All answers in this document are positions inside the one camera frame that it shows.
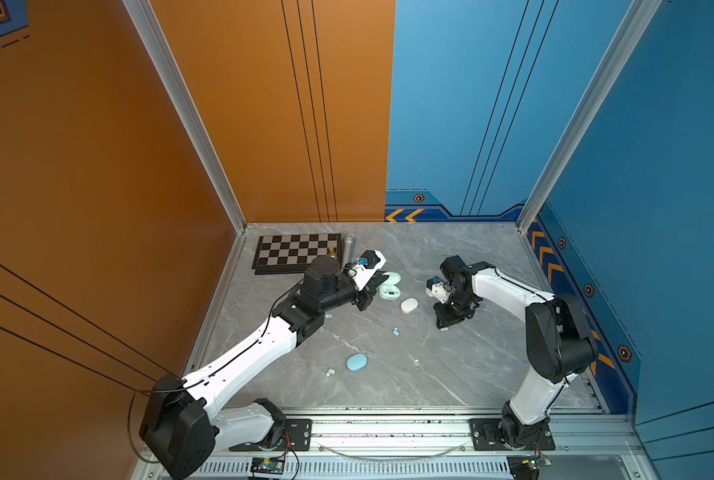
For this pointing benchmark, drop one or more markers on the left aluminium corner post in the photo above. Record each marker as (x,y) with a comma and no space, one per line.
(148,28)

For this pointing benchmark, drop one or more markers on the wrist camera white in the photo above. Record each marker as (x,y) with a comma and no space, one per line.
(365,268)
(438,289)

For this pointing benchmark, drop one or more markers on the right green circuit board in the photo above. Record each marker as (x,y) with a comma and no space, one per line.
(537,462)

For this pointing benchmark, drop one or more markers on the silver microphone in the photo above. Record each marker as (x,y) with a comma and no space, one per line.
(348,249)

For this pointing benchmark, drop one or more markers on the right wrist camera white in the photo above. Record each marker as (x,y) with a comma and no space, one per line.
(438,289)

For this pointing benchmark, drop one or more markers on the aluminium front rail frame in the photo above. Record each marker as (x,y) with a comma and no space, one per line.
(420,443)

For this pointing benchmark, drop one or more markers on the green earbud charging case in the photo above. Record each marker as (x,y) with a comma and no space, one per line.
(389,289)

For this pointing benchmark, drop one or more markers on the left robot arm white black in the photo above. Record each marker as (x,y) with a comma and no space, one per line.
(187,418)

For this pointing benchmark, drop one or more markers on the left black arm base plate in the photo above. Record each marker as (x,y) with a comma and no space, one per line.
(292,434)

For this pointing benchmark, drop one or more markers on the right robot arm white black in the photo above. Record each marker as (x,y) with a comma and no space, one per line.
(559,341)

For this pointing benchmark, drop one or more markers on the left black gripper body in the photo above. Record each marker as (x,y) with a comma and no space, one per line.
(363,296)

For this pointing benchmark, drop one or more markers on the aluminium corner post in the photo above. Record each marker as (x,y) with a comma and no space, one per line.
(148,28)
(625,40)

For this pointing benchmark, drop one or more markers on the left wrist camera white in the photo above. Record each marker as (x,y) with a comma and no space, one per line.
(365,268)

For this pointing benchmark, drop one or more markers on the black white chessboard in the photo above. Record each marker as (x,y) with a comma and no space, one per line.
(292,253)

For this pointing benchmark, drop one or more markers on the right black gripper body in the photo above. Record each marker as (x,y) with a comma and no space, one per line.
(453,309)

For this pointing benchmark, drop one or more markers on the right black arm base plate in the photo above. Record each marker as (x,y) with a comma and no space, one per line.
(491,434)

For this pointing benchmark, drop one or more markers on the blue earbud charging case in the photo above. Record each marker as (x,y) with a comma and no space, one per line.
(357,362)

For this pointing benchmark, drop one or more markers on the white earbud charging case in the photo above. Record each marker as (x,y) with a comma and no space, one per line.
(409,305)

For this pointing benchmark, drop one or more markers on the green circuit board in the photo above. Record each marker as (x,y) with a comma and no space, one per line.
(537,462)
(267,468)

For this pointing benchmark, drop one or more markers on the left green circuit board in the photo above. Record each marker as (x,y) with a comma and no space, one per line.
(267,468)

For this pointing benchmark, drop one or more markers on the right aluminium corner post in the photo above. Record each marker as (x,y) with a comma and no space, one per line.
(625,40)

